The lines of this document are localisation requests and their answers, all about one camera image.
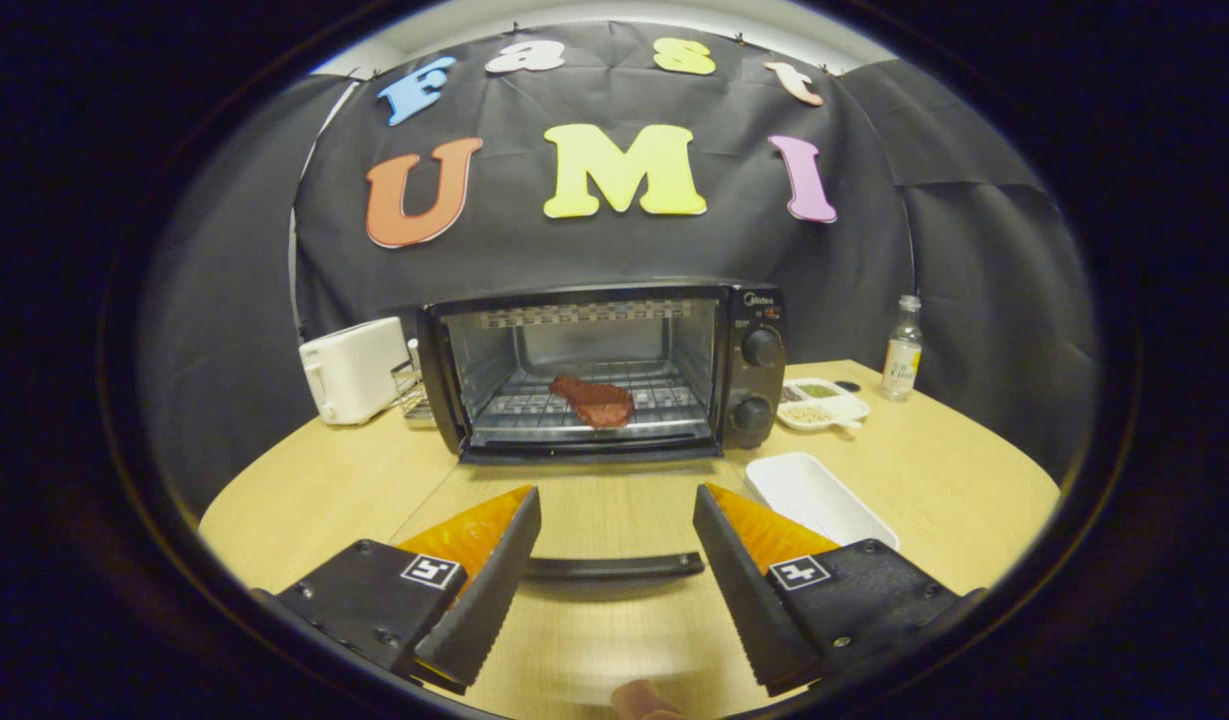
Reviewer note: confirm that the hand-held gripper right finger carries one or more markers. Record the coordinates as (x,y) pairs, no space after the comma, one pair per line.
(744,595)

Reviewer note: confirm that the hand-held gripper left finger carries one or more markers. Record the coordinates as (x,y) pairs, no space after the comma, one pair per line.
(484,595)

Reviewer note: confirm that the black toaster oven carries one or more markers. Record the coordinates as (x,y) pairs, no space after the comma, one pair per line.
(759,385)

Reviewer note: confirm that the brown meat steak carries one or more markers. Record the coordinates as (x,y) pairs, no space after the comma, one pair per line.
(599,402)

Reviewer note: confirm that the white bread toaster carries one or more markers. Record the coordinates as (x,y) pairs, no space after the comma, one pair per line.
(354,370)

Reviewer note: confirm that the white rectangular tray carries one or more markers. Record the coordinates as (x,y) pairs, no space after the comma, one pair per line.
(809,495)

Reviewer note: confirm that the white divided dish with seeds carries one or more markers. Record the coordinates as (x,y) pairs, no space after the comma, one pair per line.
(839,408)

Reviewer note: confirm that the clear glass bottle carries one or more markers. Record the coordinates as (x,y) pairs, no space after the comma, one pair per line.
(902,360)

